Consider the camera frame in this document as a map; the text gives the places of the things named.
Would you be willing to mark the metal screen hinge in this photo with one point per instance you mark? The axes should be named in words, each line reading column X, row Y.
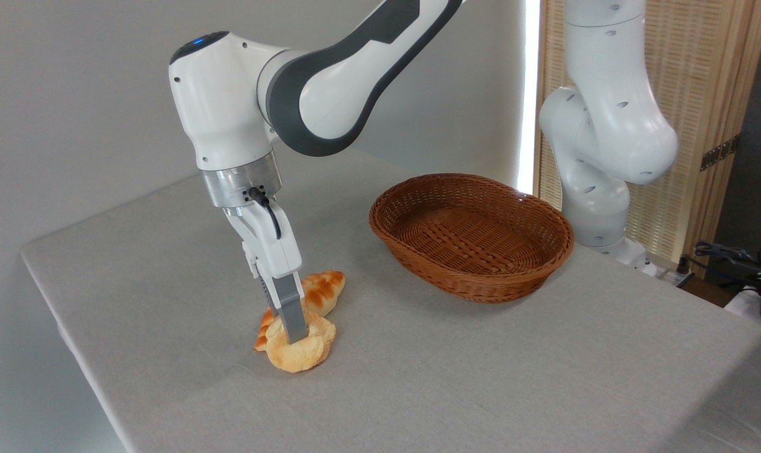
column 720, row 153

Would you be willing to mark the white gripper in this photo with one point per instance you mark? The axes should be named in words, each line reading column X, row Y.
column 270, row 251

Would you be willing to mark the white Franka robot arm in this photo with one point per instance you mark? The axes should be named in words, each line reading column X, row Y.
column 229, row 100

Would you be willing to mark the white power strip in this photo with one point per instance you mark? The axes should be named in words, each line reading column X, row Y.
column 670, row 275

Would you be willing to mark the brown wicker basket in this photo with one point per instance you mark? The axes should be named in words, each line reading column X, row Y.
column 475, row 277

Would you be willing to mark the bamboo folding screen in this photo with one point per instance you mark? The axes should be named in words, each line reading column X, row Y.
column 707, row 63

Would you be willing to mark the braided bread loaf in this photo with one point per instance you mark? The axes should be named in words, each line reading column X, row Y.
column 324, row 289

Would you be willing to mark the round golden bread bun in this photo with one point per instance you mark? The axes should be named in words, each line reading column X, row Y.
column 305, row 355

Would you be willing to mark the grey tablecloth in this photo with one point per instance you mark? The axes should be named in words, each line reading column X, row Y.
column 481, row 377

